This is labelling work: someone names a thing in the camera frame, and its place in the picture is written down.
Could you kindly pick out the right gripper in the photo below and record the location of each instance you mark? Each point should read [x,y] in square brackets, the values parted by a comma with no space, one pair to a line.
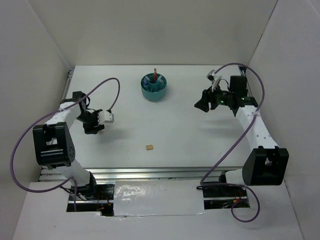
[209,94]

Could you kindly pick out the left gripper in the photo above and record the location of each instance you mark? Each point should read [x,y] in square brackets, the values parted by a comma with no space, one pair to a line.
[89,129]

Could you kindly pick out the blue clear pen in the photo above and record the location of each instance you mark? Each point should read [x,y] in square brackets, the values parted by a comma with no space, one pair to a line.
[159,79]

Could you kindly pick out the red pen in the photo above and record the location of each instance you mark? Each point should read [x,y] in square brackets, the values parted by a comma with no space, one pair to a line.
[155,76]

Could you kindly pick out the clear glue bottle blue cap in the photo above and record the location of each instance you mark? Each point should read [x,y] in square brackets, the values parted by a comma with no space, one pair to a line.
[146,82]

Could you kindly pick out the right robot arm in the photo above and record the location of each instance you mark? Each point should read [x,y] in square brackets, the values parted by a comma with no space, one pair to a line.
[267,162]

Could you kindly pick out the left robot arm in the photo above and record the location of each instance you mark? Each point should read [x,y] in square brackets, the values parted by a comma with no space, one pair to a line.
[54,147]

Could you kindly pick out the teal round divided organizer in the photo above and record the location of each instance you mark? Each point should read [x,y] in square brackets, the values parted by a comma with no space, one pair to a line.
[152,94]

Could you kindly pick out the small brown eraser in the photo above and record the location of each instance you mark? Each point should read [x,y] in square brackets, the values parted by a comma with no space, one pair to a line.
[149,147]

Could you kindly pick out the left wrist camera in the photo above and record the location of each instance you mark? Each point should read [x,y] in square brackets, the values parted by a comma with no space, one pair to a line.
[105,116]

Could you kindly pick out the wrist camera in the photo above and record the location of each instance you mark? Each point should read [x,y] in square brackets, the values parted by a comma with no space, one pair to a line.
[214,78]
[105,116]

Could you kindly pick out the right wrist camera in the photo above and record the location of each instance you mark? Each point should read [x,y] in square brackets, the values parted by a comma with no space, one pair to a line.
[214,78]

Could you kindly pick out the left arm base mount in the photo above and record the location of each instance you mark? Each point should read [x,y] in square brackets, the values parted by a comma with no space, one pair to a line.
[102,200]

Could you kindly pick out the aluminium rail frame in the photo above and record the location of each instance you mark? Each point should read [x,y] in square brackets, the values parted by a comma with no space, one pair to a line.
[186,141]

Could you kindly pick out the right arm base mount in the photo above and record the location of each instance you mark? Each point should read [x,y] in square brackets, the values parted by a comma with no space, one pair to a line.
[223,197]

